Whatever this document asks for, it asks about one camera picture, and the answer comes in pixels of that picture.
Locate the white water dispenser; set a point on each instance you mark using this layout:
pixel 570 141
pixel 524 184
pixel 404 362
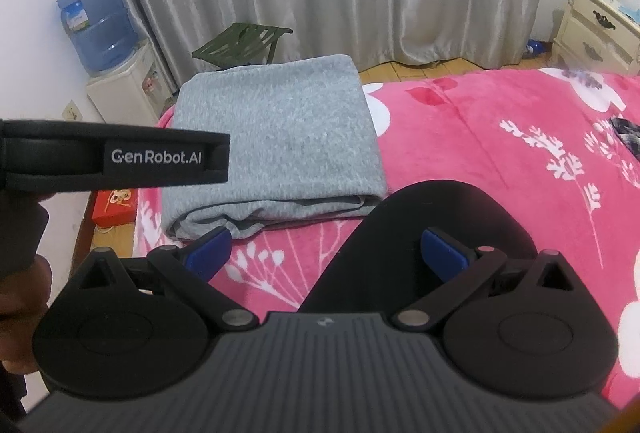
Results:
pixel 125 93

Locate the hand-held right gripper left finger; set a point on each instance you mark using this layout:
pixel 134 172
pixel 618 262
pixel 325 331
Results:
pixel 210 253

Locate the blue slipper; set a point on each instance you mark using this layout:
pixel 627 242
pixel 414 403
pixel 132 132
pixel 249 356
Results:
pixel 536 49

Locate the blue water bottle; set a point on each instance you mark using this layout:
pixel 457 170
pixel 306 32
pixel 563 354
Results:
pixel 95 18

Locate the dark plaid shirt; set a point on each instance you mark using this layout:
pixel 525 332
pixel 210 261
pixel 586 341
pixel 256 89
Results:
pixel 627 129

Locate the person's left hand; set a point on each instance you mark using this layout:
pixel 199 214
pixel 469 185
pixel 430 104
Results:
pixel 17 313

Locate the pink floral blanket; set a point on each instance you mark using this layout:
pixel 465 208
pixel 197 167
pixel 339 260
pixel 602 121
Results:
pixel 475 138

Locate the grey sweatshirt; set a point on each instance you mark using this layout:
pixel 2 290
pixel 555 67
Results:
pixel 280 138

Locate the red box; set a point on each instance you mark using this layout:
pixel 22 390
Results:
pixel 115 208

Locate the cream nightstand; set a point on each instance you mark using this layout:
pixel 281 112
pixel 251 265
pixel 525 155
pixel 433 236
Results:
pixel 595 33

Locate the blue cloth on nightstand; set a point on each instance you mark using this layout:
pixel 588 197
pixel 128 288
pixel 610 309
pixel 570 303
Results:
pixel 631 12

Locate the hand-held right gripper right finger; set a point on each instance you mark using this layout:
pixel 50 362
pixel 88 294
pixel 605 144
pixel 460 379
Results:
pixel 442 253

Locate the wall socket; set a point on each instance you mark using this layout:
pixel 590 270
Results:
pixel 72 110

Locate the green folding stool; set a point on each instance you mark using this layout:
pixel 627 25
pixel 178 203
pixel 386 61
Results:
pixel 235 43

